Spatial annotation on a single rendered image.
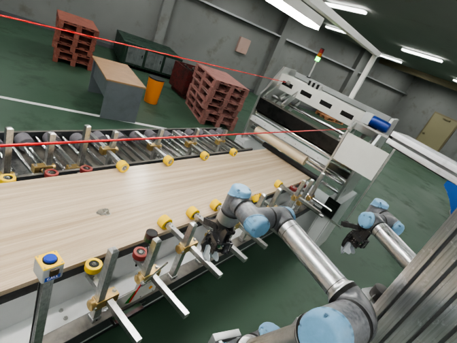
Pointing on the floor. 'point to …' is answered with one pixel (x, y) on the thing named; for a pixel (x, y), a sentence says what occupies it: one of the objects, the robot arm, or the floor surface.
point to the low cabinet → (137, 54)
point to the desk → (116, 89)
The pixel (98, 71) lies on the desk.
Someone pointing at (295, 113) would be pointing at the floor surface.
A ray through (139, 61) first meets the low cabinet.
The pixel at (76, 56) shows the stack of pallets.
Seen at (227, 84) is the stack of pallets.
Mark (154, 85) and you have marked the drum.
